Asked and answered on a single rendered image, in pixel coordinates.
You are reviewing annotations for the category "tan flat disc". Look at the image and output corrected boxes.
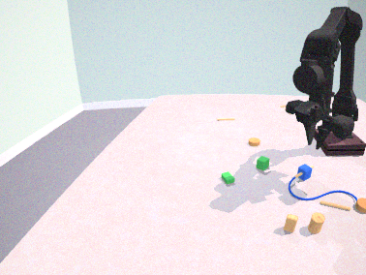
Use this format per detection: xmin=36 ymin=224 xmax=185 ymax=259
xmin=249 ymin=137 xmax=259 ymax=147

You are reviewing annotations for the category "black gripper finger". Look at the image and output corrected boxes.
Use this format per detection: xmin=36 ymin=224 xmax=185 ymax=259
xmin=316 ymin=125 xmax=331 ymax=150
xmin=303 ymin=122 xmax=317 ymax=145

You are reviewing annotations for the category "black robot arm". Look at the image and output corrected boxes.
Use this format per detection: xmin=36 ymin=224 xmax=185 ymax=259
xmin=292 ymin=6 xmax=363 ymax=126

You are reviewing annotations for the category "wooden cylinder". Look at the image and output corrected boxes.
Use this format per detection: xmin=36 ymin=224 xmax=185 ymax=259
xmin=308 ymin=212 xmax=325 ymax=234

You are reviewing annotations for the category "small tan wooden block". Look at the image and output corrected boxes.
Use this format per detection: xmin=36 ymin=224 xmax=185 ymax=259
xmin=283 ymin=214 xmax=298 ymax=232

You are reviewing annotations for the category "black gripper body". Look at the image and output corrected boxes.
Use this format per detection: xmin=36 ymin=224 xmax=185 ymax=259
xmin=286 ymin=89 xmax=355 ymax=136

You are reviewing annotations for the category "round wooden button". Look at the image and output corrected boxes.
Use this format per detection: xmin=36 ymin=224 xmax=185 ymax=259
xmin=355 ymin=198 xmax=366 ymax=213

